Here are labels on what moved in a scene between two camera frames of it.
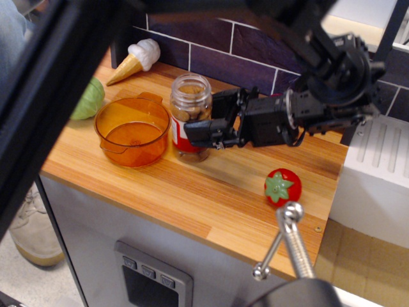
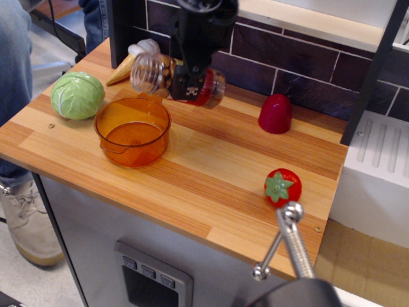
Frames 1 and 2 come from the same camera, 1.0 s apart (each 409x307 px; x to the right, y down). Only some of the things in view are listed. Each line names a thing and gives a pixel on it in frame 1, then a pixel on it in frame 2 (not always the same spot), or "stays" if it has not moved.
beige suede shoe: (34, 232) stays
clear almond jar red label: (190, 100) to (153, 72)
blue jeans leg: (15, 36) stays
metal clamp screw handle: (288, 215) stays
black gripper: (280, 119) to (201, 27)
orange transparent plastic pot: (133, 131) stays
